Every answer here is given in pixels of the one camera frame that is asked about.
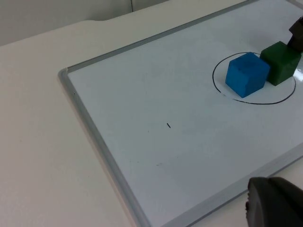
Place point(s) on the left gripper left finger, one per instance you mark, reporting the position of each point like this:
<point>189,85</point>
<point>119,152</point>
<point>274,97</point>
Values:
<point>259,203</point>

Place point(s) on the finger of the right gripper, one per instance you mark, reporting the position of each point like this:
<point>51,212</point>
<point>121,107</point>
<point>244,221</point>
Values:
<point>297,27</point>
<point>296,43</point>

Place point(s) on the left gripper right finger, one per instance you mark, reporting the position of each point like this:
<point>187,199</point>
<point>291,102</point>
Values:
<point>290,205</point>

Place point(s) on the green cube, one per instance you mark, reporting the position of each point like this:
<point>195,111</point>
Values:
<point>281,62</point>

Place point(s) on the blue cube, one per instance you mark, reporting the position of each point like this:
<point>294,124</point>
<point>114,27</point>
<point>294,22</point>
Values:
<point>246,74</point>

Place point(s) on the grey-framed whiteboard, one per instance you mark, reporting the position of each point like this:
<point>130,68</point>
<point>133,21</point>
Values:
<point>165,113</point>

